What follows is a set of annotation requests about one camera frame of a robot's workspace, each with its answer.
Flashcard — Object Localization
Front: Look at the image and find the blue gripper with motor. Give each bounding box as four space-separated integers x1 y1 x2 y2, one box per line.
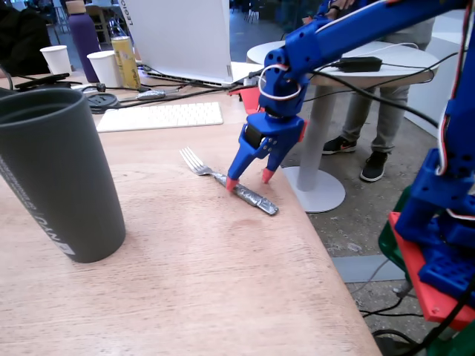
225 112 304 193

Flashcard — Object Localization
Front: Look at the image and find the metal fork with taped handle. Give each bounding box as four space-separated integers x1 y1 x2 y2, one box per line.
180 147 279 217

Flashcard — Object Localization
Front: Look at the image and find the white keyboard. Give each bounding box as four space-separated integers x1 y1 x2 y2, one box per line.
95 102 225 134

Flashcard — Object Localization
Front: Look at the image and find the tape wrapped utensil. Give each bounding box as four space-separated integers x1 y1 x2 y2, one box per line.
122 87 189 102

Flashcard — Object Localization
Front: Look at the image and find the black power adapter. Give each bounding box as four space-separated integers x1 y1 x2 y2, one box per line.
331 56 384 73

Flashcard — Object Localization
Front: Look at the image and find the white open laptop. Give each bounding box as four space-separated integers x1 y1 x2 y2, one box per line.
120 0 261 88

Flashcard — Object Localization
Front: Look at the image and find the green table clamp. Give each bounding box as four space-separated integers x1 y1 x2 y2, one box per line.
378 185 475 356

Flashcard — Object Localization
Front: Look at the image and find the yellow drink can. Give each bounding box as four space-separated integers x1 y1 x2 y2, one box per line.
111 36 142 90

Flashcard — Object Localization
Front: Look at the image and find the black round lid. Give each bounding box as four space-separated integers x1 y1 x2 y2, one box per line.
84 92 120 114

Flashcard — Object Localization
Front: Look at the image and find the white paper cup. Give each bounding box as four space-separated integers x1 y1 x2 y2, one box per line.
39 45 73 75
87 50 122 89

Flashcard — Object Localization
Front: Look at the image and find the gray tall cup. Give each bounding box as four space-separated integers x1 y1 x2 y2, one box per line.
0 88 126 263

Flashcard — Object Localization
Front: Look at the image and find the purple bottle with wooden cap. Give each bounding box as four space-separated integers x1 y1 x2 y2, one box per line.
65 0 102 83

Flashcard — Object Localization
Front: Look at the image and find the wooden chair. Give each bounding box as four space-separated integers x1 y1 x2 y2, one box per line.
84 4 112 47

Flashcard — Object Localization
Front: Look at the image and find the black phone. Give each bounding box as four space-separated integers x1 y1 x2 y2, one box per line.
13 72 71 90

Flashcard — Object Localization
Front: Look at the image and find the person in black shirt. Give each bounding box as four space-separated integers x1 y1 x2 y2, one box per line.
0 6 51 77

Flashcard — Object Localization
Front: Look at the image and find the thick black camera cable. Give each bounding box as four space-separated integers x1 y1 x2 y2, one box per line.
306 69 441 129

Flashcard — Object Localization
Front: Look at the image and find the round white pedestal table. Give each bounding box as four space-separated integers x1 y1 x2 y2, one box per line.
246 39 439 214

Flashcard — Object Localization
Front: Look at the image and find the red robot base plate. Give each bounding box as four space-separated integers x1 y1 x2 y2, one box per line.
388 211 475 332

